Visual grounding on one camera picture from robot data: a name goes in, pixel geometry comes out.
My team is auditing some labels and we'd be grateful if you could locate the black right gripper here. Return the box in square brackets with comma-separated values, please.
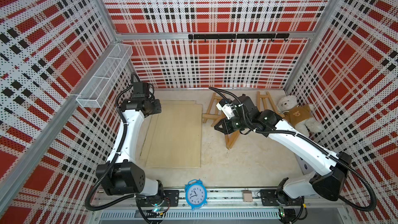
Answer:
[213, 116, 250, 136]

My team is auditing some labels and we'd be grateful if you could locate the wooden easel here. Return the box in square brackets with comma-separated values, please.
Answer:
[256, 91, 284, 117]
[202, 92, 225, 127]
[224, 131, 240, 149]

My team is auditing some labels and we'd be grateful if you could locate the plywood board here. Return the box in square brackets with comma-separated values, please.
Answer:
[140, 101, 196, 161]
[146, 101, 203, 168]

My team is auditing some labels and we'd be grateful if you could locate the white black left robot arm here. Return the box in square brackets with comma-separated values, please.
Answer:
[85, 73, 166, 211]

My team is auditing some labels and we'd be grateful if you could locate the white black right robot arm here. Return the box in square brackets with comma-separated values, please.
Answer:
[214, 94, 377, 212]

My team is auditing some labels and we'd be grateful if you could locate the blue alarm clock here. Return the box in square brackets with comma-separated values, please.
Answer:
[184, 179, 207, 211]

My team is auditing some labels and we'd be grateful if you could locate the white teddy bear brown hoodie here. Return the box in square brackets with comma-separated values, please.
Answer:
[276, 95, 324, 137]

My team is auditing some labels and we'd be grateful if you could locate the lavender toy toaster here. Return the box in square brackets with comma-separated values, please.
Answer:
[296, 155, 314, 175]

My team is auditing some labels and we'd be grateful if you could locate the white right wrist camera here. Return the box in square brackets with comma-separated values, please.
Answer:
[216, 99, 239, 120]

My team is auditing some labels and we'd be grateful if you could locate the white wire mesh basket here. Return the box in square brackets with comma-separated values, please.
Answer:
[77, 44, 132, 108]

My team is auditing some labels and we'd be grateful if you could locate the small beige box on rail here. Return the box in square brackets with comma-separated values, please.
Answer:
[243, 190, 253, 202]

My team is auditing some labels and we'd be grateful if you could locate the black hook rail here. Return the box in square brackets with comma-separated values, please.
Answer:
[188, 33, 290, 40]

